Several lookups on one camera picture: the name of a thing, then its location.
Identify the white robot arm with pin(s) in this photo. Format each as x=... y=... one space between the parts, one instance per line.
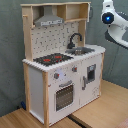
x=117 y=24

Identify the wooden toy kitchen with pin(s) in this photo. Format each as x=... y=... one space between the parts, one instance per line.
x=40 y=84

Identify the red stove knob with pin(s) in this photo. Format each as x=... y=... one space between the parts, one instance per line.
x=74 y=69
x=56 y=75

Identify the black toy stovetop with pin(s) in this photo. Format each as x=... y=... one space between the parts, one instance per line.
x=52 y=59

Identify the grey toy sink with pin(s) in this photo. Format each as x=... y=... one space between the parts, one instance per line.
x=79 y=51

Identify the toy oven door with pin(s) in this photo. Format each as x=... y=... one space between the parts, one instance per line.
x=64 y=97

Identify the grey range hood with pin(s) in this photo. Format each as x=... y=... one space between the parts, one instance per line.
x=48 y=18

